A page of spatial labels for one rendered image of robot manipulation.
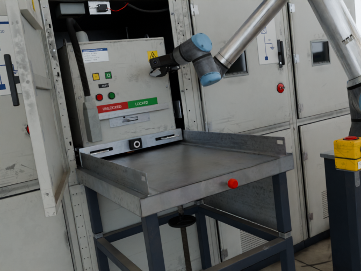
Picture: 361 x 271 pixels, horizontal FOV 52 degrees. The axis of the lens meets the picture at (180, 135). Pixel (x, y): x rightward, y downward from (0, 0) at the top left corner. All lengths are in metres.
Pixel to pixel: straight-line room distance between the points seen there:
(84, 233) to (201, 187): 0.77
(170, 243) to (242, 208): 0.47
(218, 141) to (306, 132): 0.91
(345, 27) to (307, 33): 0.94
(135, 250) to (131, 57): 0.93
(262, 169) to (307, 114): 1.20
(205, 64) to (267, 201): 0.62
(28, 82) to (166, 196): 0.50
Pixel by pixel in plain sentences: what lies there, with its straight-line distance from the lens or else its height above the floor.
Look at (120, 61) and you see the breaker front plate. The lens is 1.82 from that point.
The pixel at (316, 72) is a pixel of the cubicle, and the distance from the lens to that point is 2.56.
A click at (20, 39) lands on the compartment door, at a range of 1.08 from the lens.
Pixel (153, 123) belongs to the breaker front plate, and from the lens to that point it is 1.88.
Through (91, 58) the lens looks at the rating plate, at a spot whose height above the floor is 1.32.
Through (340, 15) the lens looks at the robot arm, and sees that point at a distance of 1.60.
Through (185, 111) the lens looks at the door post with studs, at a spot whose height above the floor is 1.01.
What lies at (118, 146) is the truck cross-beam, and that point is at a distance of 1.80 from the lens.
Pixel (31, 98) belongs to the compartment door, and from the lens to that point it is 1.07.
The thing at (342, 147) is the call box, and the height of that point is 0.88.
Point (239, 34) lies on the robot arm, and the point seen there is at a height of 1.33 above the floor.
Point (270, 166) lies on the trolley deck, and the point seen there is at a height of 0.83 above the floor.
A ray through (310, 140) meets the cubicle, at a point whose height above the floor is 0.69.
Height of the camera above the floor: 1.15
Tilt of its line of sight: 8 degrees down
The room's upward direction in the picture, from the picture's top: 8 degrees counter-clockwise
